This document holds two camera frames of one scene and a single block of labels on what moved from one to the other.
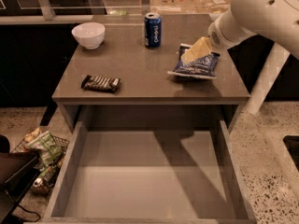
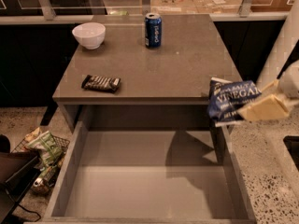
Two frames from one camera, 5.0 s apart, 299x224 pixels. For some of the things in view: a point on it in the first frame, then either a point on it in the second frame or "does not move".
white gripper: (217, 35) to (290, 84)
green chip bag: (47, 147) does not move
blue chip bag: (203, 67) to (225, 98)
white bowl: (90, 35) does not move
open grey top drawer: (149, 176) does not move
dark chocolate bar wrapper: (101, 83) does not move
